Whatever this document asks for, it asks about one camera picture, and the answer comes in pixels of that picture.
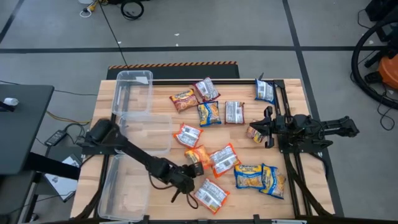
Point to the black equipment case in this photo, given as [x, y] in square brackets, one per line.
[384, 9]

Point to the pink yellow noodle pack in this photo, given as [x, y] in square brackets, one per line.
[255, 136]

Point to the blue noodle pack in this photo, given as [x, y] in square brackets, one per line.
[265, 91]
[248, 176]
[273, 182]
[209, 114]

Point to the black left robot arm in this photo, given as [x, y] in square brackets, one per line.
[140, 155]

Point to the orange chicken noodle pack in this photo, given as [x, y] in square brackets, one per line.
[188, 135]
[212, 196]
[200, 154]
[224, 160]

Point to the black power adapter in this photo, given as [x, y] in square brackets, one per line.
[56, 137]

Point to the black aluminium rig frame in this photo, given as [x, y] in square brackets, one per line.
[217, 82]

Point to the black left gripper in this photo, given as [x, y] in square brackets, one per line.
[183, 180]

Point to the white paper sheet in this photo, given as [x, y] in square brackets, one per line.
[62, 185]

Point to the small white bottle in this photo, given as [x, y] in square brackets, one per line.
[11, 101]

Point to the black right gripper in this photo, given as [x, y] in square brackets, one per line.
[276, 126]

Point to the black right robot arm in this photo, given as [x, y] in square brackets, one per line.
[326, 126]

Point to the orange shop vacuum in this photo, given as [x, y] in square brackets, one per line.
[390, 73]

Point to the black desk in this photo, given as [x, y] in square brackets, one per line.
[21, 133]

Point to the red beef noodle pack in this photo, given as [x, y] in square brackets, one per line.
[184, 100]
[234, 112]
[206, 89]

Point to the clear plastic bin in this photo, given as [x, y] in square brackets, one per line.
[149, 133]
[132, 93]
[124, 193]

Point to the black hazard-striped floor mat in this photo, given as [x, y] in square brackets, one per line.
[186, 71]

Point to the black bar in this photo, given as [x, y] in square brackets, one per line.
[53, 165]

